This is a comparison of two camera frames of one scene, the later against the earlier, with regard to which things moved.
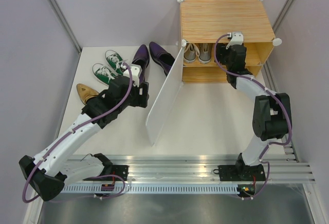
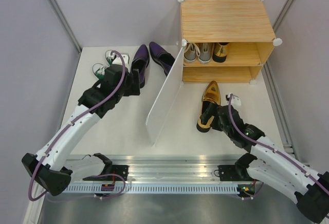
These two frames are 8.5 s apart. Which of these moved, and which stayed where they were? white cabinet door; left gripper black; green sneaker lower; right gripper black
Moved: left gripper black; right gripper black
Stayed: white cabinet door; green sneaker lower
